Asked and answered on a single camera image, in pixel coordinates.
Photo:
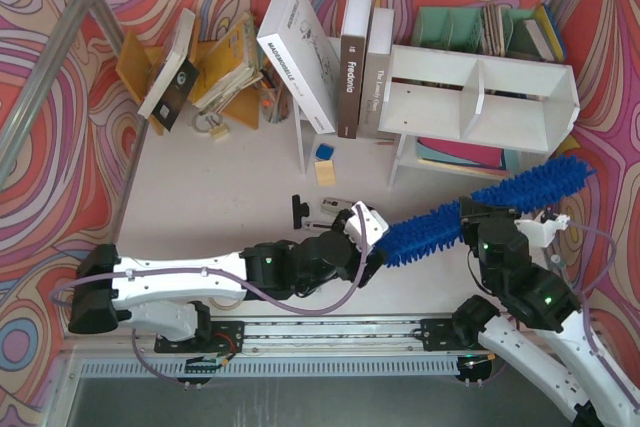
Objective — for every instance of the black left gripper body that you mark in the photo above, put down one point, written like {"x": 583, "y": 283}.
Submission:
{"x": 373, "y": 257}

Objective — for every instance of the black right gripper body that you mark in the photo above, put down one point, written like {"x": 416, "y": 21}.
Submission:
{"x": 470, "y": 214}

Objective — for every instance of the blue microfiber duster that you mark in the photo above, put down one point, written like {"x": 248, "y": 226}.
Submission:
{"x": 440, "y": 228}

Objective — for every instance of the white black stapler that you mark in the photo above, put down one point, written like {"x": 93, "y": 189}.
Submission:
{"x": 333, "y": 206}

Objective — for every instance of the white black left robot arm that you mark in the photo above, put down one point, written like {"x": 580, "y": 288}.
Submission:
{"x": 165, "y": 296}

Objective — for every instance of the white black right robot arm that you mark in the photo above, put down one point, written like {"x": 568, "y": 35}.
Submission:
{"x": 540, "y": 307}

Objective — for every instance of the white wooden bookshelf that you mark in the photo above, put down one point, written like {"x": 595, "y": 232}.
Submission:
{"x": 525, "y": 106}

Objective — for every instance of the black detached clip part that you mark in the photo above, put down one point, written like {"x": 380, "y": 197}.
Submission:
{"x": 300, "y": 211}

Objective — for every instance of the magenta paper sheet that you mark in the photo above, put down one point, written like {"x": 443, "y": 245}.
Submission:
{"x": 462, "y": 154}

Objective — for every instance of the yellow sticky note pad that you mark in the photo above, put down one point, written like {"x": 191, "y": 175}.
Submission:
{"x": 325, "y": 173}

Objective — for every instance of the blue eraser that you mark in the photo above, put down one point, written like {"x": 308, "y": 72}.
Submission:
{"x": 324, "y": 152}

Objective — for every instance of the clear pencil cup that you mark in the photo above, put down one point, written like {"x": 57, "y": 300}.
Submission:
{"x": 275, "y": 99}

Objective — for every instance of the beige Lonely Ones book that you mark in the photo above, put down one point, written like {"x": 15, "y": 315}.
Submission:
{"x": 375, "y": 76}

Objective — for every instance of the wooden coasters stack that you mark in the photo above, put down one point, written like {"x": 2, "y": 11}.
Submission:
{"x": 493, "y": 40}

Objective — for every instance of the green desk organizer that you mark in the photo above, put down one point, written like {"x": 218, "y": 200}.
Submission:
{"x": 460, "y": 28}

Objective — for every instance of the blue yellow book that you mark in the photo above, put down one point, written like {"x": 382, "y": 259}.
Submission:
{"x": 545, "y": 35}

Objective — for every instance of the yellow worn book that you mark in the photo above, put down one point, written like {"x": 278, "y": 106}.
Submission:
{"x": 228, "y": 67}

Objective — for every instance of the white Mademoiselle book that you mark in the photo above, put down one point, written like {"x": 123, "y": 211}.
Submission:
{"x": 295, "y": 43}

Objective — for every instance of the black white paperback book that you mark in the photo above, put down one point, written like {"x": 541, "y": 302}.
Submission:
{"x": 172, "y": 75}

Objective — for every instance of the brown Fredonia book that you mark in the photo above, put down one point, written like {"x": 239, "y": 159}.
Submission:
{"x": 353, "y": 40}

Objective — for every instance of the yellow wooden book holder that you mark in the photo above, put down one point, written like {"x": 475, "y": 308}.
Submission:
{"x": 134, "y": 66}

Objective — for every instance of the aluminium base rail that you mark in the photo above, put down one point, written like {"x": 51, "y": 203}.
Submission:
{"x": 263, "y": 347}

